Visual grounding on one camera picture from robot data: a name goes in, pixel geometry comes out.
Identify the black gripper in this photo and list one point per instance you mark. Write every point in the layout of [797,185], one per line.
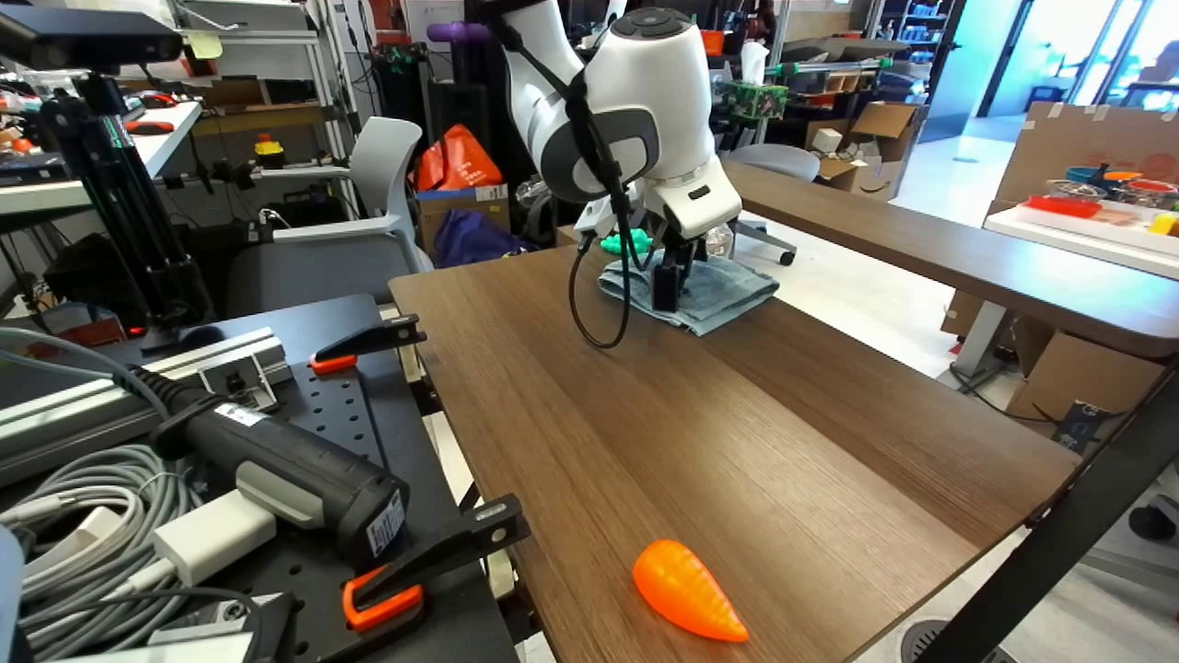
[677,251]

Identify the light blue towel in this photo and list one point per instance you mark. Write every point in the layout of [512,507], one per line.
[725,298]

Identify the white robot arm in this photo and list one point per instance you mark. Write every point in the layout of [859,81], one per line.
[650,87]

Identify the green toy grapes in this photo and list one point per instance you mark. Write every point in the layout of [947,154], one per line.
[612,243]

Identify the grey swivel chair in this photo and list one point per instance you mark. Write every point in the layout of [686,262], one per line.
[779,160]

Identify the purple bag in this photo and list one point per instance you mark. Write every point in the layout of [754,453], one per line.
[474,239]

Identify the small cardboard box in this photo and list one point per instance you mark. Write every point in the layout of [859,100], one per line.
[463,205]

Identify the orange bag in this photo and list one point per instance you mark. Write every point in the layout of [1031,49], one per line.
[456,160]

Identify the open cardboard box stack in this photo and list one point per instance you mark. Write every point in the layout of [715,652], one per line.
[880,121]

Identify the long wooden desk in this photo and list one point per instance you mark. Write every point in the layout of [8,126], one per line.
[932,239]

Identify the orange toy carrot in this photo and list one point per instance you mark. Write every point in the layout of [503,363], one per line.
[683,589]

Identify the light grey plastic chair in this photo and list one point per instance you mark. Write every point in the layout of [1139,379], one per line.
[382,167]

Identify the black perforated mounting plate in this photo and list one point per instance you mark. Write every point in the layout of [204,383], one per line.
[356,417]

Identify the colourful toy pile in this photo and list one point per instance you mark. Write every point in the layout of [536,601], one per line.
[1064,205]

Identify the white toy table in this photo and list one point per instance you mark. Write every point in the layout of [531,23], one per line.
[1070,243]

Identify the black handheld device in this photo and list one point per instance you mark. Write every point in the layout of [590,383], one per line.
[306,478]

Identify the cardboard box under desk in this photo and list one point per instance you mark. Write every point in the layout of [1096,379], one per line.
[1082,374]

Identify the large upright cardboard sheet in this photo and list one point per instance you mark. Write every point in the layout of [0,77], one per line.
[1070,141]

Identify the black metal beam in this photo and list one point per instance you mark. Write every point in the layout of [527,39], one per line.
[1082,515]

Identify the grey metal shelf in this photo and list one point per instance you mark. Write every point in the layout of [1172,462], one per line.
[261,49]

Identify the white power adapter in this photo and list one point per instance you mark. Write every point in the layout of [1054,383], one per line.
[214,535]

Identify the white work table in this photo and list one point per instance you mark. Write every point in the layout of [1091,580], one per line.
[166,132]

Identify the black tripod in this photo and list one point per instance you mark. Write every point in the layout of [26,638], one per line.
[124,207]

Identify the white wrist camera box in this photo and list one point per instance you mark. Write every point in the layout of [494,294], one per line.
[703,207]

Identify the aluminium extrusion rail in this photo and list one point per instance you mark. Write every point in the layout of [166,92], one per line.
[76,407]

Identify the black camera on tripod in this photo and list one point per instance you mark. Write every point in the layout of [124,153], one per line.
[87,39]

